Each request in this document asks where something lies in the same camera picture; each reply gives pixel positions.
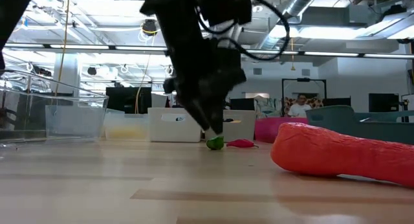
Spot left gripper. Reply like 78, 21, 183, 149
140, 0, 248, 136

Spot small green pepper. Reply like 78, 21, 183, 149
206, 135, 225, 151

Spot red chili pepper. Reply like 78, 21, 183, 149
226, 139, 259, 149

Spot long orange carrot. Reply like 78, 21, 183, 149
270, 122, 414, 188

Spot small black monitor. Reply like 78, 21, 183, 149
230, 98, 256, 111

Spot white plastic bin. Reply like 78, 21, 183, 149
147, 107, 204, 143

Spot grey plastic bin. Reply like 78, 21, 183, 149
203, 109, 257, 143

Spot red plastic bin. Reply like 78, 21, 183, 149
254, 117, 308, 144

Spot frosted translucent plastic bin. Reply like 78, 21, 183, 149
103, 109, 149, 141

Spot large black monitor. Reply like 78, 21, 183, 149
105, 87, 152, 115

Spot person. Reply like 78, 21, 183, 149
287, 93, 314, 118

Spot teal plastic bin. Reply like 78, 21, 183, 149
305, 104, 414, 146

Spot wide black monitor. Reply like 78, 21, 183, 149
323, 97, 352, 109

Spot long ceiling light strip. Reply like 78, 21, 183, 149
5, 42, 414, 60

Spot black tripod light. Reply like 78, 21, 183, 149
400, 99, 410, 123

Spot yellow hanging cable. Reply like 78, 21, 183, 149
53, 0, 71, 98
134, 32, 153, 115

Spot black metal stand frame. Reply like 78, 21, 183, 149
281, 77, 327, 118

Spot black ceiling camera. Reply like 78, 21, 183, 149
141, 19, 159, 36

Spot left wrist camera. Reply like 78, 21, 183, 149
200, 0, 254, 26

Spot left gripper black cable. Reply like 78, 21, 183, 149
197, 0, 290, 62

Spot clear plastic bin with handle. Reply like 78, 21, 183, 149
45, 104, 107, 140

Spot slanted silver ventilation duct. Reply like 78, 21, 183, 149
258, 0, 324, 53

